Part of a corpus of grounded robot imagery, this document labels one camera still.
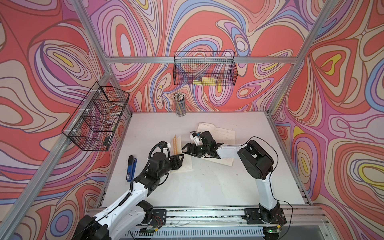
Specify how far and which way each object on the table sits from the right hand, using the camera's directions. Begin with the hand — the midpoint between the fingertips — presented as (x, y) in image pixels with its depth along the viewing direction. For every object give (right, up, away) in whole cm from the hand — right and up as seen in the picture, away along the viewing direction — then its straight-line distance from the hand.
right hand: (185, 155), depth 92 cm
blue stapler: (-32, -5, -4) cm, 33 cm away
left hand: (-1, +2, -12) cm, 12 cm away
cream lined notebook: (-4, +4, -6) cm, 8 cm away
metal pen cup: (-5, +39, +12) cm, 41 cm away
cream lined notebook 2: (+25, +12, +12) cm, 30 cm away
